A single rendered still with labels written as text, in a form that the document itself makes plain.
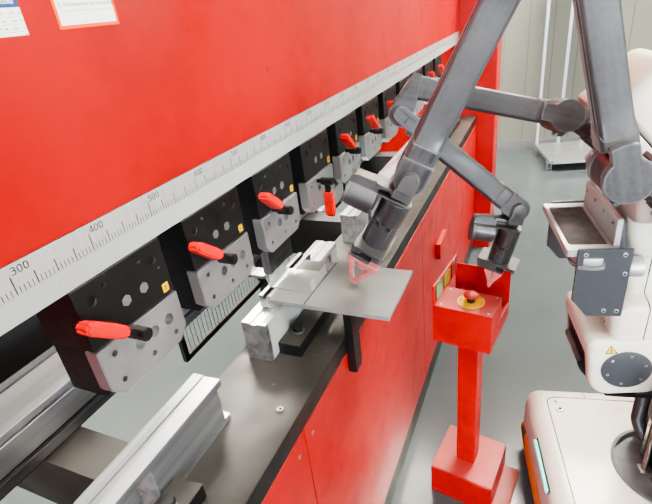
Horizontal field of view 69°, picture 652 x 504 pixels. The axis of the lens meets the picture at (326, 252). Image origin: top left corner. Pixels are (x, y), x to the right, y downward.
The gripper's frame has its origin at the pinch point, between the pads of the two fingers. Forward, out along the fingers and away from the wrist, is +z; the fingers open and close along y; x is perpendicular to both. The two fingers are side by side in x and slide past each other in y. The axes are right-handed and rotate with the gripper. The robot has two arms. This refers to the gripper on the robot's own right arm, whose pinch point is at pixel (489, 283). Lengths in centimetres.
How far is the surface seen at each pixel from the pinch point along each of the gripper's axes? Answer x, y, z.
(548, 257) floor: -165, -16, 80
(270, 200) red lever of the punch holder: 57, 36, -39
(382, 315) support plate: 52, 12, -21
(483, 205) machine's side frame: -167, 32, 61
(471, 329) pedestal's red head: 16.0, -0.8, 4.8
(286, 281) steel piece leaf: 49, 37, -15
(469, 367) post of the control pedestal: 9.4, -3.5, 24.5
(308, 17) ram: 24, 51, -64
